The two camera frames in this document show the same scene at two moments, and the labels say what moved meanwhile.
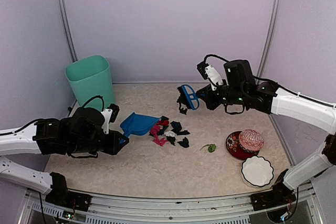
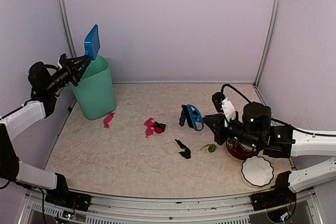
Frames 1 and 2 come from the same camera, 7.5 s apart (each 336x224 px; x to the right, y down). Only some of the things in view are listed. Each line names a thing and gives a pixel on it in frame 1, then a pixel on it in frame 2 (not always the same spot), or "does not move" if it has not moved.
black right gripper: (212, 104) -> (219, 120)
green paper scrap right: (211, 147) does not move
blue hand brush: (187, 98) -> (196, 118)
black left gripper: (113, 148) -> (72, 69)
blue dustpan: (138, 125) -> (92, 43)
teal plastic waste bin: (89, 78) does not move
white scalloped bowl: (257, 170) does not move
